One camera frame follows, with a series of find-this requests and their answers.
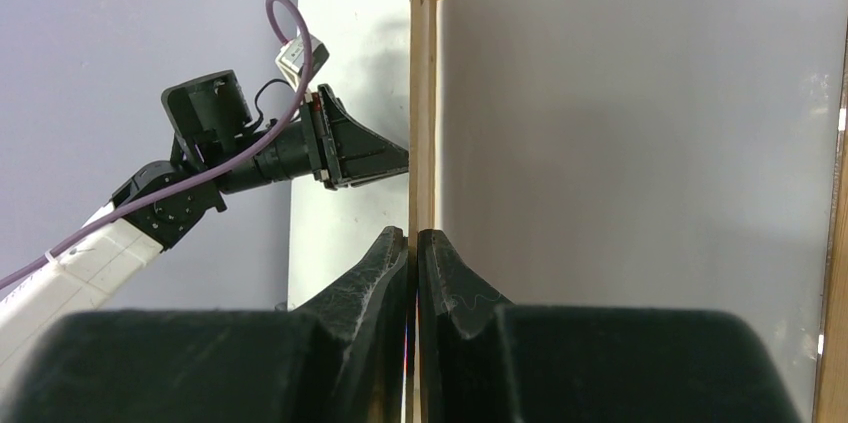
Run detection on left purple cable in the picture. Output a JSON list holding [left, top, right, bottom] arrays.
[[0, 0, 315, 291]]

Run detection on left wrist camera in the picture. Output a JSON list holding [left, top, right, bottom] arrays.
[[274, 34, 330, 89]]

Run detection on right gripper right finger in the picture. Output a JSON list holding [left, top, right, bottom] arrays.
[[417, 230, 798, 422]]

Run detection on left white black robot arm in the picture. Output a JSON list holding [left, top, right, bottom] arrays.
[[1, 70, 409, 389]]

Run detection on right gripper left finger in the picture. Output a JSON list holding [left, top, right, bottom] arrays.
[[13, 227, 408, 422]]

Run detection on yellow wooden picture frame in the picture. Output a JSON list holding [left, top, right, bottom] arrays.
[[404, 0, 848, 423]]

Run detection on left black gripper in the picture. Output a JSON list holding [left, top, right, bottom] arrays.
[[218, 84, 409, 194]]

